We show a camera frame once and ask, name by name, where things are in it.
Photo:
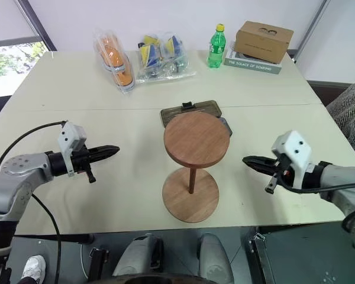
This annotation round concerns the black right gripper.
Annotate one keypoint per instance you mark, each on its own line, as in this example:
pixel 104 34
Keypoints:
pixel 284 171

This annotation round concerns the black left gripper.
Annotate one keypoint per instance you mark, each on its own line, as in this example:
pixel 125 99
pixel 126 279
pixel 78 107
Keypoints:
pixel 81 164

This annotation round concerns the round wooden pedestal stand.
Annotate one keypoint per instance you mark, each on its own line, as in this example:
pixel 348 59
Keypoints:
pixel 195 139

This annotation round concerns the screwdriver bit set case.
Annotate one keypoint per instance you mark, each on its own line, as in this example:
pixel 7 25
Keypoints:
pixel 171 115

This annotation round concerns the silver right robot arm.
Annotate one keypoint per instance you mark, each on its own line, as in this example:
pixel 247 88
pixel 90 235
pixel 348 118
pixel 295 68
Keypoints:
pixel 343 180

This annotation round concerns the clear bag of orange items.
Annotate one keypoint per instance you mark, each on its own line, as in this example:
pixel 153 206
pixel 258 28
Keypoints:
pixel 115 59

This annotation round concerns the grey green hardcover book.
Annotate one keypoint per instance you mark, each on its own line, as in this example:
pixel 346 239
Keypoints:
pixel 251 67

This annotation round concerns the black white patterned fabric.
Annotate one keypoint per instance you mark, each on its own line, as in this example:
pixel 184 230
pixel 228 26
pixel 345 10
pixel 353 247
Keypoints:
pixel 347 115

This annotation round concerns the black bar under table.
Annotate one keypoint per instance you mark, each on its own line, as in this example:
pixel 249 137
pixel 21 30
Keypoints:
pixel 53 238

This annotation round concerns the grey rounded robot leg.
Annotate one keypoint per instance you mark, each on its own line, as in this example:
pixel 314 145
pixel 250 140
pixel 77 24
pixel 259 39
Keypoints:
pixel 137 257
pixel 214 260

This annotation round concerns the clear bag of blue-yellow items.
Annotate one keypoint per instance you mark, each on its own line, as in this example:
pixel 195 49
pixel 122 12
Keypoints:
pixel 162 59

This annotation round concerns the brown cardboard box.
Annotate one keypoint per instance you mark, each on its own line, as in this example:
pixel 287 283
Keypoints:
pixel 261 41

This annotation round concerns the green plastic soda bottle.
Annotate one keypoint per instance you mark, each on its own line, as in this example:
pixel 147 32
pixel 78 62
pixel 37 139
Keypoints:
pixel 216 48

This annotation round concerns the window with trees outside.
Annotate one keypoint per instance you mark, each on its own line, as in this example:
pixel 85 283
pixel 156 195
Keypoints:
pixel 9 59

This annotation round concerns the white sneaker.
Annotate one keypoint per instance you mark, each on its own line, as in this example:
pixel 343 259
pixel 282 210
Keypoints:
pixel 34 269

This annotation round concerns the dark rounded robot waist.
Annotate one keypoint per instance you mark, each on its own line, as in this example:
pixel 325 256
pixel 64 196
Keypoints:
pixel 165 280

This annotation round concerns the grey diagonal metal pole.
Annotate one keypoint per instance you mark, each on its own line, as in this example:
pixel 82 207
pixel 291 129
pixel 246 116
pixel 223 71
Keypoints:
pixel 312 26

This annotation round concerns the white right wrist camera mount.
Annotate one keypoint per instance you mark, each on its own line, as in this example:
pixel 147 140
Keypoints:
pixel 296 148

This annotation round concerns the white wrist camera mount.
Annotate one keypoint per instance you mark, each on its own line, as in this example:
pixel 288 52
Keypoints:
pixel 296 148
pixel 68 136

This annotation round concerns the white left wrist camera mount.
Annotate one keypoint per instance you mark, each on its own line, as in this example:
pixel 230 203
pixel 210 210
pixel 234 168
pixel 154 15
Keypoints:
pixel 68 136

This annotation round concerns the black clamp bracket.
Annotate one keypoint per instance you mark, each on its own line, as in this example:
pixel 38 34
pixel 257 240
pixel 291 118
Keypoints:
pixel 98 261

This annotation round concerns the dark diagonal window frame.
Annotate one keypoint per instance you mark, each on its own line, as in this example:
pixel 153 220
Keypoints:
pixel 35 23

